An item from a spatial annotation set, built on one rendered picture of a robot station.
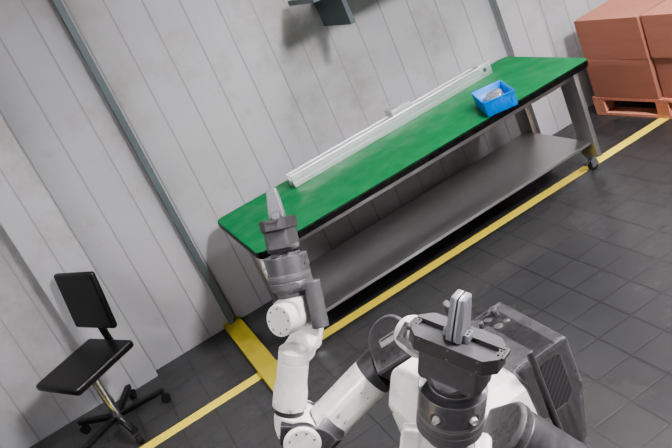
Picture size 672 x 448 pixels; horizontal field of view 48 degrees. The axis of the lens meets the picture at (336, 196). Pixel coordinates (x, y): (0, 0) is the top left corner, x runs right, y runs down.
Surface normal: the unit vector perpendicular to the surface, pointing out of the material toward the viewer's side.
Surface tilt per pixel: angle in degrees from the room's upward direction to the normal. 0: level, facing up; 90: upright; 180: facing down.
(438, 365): 83
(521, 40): 90
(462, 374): 83
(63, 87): 90
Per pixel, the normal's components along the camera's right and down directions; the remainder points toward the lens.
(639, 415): -0.39, -0.86
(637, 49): -0.81, 0.50
